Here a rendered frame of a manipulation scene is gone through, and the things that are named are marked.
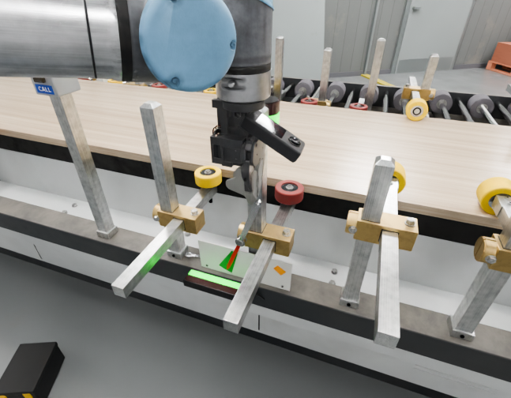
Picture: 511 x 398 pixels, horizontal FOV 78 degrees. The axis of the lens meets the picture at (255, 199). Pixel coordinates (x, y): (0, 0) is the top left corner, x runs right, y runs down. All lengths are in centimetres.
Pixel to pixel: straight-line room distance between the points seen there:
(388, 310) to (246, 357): 109
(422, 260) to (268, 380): 83
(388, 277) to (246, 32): 44
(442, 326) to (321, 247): 38
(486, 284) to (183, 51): 70
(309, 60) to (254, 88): 489
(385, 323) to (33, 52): 51
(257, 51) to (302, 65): 485
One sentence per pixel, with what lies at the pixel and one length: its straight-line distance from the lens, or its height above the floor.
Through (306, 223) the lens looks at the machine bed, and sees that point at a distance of 99.
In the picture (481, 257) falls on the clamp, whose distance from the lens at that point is 74.
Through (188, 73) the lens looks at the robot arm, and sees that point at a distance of 32.
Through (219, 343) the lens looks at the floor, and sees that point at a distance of 160.
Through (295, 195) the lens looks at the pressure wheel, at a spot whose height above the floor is 90.
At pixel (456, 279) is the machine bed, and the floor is 67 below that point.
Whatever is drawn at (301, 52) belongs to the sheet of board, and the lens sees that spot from 534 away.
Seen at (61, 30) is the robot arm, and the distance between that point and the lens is 32.
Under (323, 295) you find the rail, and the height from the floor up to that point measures 70.
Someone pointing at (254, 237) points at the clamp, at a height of 86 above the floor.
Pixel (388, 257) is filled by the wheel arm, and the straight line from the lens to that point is 63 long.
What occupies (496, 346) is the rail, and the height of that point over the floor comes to 70.
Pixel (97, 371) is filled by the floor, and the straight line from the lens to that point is 168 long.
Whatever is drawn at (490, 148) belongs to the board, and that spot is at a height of 90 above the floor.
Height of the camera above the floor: 137
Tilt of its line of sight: 34 degrees down
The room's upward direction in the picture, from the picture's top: straight up
